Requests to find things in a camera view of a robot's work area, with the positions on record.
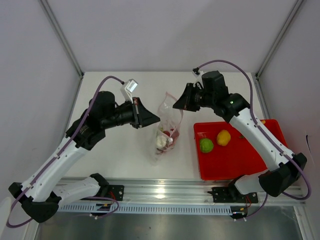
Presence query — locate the green bumpy custard apple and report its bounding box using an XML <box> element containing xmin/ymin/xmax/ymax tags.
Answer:
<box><xmin>199</xmin><ymin>138</ymin><xmax>214</xmax><ymax>154</ymax></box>

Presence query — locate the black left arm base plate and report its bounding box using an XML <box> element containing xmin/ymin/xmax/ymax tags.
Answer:
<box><xmin>94</xmin><ymin>184</ymin><xmax>125</xmax><ymax>201</ymax></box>

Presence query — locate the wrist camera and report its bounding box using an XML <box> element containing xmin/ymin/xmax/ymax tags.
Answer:
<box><xmin>192</xmin><ymin>67</ymin><xmax>205</xmax><ymax>82</ymax></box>
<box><xmin>120</xmin><ymin>79</ymin><xmax>138</xmax><ymax>103</ymax></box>

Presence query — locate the right aluminium corner post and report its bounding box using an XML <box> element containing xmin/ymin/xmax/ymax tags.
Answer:
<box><xmin>254</xmin><ymin>0</ymin><xmax>307</xmax><ymax>78</ymax></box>

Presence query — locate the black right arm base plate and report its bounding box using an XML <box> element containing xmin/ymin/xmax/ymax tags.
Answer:
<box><xmin>207</xmin><ymin>186</ymin><xmax>259</xmax><ymax>204</ymax></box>

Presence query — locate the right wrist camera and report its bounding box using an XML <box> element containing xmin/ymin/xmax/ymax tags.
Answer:
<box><xmin>192</xmin><ymin>67</ymin><xmax>205</xmax><ymax>82</ymax></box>

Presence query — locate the left aluminium corner post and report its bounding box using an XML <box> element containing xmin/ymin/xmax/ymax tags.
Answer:
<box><xmin>37</xmin><ymin>0</ymin><xmax>85</xmax><ymax>78</ymax></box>

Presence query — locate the green celery stalk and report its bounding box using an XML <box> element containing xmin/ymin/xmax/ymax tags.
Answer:
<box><xmin>155</xmin><ymin>124</ymin><xmax>173</xmax><ymax>151</ymax></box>

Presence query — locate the yellow lemon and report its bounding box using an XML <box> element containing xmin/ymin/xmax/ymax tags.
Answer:
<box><xmin>216</xmin><ymin>129</ymin><xmax>231</xmax><ymax>147</ymax></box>

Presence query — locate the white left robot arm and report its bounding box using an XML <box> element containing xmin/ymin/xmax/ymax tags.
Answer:
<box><xmin>8</xmin><ymin>79</ymin><xmax>160</xmax><ymax>223</ymax></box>

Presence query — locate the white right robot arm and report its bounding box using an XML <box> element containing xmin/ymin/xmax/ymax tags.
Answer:
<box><xmin>191</xmin><ymin>68</ymin><xmax>307</xmax><ymax>202</ymax></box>

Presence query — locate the white slotted cable duct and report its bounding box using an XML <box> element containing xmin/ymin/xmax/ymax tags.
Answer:
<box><xmin>58</xmin><ymin>202</ymin><xmax>233</xmax><ymax>216</ymax></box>

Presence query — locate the clear zip top bag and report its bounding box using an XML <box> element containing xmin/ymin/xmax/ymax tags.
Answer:
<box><xmin>151</xmin><ymin>92</ymin><xmax>184</xmax><ymax>161</ymax></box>

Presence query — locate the red plastic tray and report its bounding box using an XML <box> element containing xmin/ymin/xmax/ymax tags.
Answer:
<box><xmin>193</xmin><ymin>118</ymin><xmax>288</xmax><ymax>181</ymax></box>

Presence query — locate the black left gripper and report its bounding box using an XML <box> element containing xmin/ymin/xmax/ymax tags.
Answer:
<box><xmin>101</xmin><ymin>97</ymin><xmax>160</xmax><ymax>130</ymax></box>

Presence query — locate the aluminium corner post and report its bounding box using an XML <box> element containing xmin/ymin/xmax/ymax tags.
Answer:
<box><xmin>254</xmin><ymin>0</ymin><xmax>307</xmax><ymax>78</ymax></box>
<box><xmin>37</xmin><ymin>0</ymin><xmax>85</xmax><ymax>78</ymax></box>

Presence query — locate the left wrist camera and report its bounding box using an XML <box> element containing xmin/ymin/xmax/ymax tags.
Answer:
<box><xmin>120</xmin><ymin>79</ymin><xmax>138</xmax><ymax>103</ymax></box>

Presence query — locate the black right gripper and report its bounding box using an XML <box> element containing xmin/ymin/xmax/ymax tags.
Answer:
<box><xmin>173</xmin><ymin>83</ymin><xmax>216</xmax><ymax>112</ymax></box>

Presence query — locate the aluminium rail frame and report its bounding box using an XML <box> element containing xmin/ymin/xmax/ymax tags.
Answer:
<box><xmin>33</xmin><ymin>177</ymin><xmax>306</xmax><ymax>206</ymax></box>

